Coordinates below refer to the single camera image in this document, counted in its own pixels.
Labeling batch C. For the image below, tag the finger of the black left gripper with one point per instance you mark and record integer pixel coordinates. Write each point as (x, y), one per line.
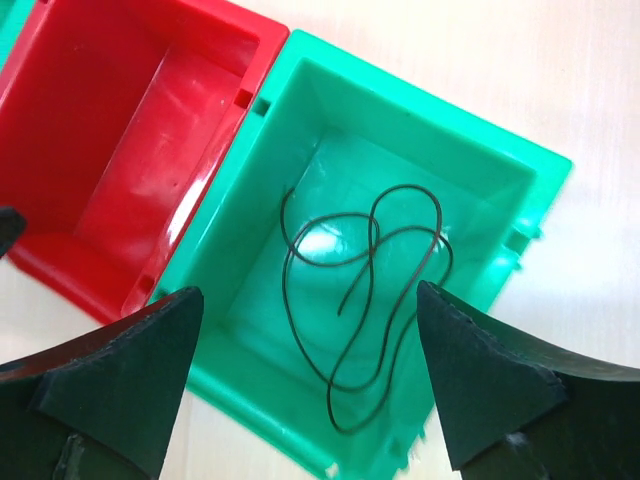
(12, 226)

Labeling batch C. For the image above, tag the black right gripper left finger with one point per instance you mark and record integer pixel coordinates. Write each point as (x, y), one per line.
(102, 405)

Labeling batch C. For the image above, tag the red middle bin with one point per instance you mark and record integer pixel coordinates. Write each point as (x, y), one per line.
(115, 118)

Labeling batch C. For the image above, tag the green far bin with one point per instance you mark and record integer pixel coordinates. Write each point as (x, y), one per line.
(13, 15)

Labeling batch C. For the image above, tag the green bin near cables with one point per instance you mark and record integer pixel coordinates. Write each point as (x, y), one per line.
(344, 187)

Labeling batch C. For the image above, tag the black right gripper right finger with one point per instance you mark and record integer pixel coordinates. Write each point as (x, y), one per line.
(513, 406)

